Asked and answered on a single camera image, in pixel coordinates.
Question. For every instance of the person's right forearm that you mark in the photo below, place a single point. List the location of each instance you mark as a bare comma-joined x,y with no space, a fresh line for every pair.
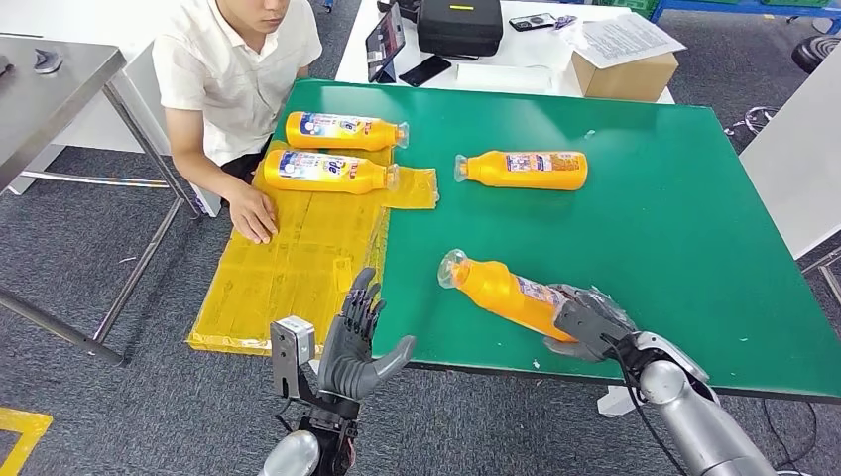
210,180

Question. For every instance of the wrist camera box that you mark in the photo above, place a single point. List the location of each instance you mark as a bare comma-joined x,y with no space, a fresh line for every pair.
588,328
289,355

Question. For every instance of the black round stool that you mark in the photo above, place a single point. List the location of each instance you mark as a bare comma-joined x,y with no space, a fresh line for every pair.
818,54

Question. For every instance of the grey metal stand leg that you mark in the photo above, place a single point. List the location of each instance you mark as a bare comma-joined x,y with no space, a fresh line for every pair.
832,289

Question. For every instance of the small purple object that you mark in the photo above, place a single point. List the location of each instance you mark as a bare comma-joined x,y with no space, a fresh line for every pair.
565,21

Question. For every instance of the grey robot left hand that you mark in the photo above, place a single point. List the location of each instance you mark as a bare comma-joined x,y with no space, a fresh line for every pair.
348,368

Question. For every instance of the white table leg base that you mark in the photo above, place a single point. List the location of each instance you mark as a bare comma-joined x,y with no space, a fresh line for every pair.
614,402

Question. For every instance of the person's right hand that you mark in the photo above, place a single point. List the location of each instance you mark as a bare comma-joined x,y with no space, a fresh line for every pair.
253,217

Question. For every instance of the printed paper sheet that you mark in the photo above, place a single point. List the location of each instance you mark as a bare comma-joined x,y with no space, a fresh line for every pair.
621,38

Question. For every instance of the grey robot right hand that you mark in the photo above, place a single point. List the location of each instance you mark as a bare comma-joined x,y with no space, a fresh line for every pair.
604,299

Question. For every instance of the small grey metal part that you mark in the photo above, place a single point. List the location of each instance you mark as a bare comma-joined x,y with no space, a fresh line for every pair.
48,62

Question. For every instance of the person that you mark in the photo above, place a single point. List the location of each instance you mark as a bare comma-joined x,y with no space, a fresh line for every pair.
230,66

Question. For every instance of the black carrying case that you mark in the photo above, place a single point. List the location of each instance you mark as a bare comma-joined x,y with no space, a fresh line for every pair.
460,29

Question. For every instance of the orange detergent bottle clear cap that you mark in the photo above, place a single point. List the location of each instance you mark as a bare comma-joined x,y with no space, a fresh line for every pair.
489,174
315,184
341,139
493,289

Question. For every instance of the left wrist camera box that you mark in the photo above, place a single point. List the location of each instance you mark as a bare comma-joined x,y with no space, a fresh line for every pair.
289,355

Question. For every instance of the white table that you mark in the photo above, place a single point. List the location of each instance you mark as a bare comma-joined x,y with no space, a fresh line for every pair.
525,47

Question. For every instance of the tablet on stand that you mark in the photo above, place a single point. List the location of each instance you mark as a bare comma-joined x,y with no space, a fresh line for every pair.
385,41

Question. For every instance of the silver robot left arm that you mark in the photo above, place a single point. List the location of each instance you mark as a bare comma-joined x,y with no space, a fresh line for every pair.
292,460

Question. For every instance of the yellow taped cardboard mat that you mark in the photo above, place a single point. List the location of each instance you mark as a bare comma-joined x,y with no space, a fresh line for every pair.
289,276

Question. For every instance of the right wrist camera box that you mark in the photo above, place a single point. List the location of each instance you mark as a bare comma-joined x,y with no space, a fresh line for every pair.
588,328

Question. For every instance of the blue metal rack frame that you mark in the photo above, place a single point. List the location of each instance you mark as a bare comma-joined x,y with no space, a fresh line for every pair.
726,4

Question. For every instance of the green plastic crate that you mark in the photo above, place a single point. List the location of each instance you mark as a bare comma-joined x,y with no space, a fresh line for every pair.
636,5

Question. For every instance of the smartphone in dark case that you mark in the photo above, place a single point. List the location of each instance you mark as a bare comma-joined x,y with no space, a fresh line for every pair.
533,21

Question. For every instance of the stainless steel table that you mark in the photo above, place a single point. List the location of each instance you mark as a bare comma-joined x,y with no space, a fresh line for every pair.
46,112

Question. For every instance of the white board panel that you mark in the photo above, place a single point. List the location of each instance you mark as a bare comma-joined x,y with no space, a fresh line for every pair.
803,165

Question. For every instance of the black smartphone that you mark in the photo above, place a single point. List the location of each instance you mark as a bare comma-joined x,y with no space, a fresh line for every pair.
426,70

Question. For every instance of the brown cardboard box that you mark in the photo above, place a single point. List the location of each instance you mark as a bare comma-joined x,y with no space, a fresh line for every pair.
625,84

